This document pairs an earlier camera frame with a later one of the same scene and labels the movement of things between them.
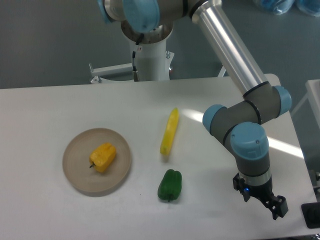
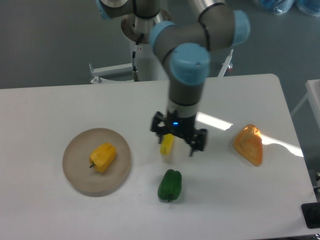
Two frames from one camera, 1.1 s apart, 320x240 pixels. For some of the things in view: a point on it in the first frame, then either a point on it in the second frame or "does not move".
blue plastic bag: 279,7 does not move
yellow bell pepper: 102,156 does not move
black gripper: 277,205 → 182,126
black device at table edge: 311,212 does not move
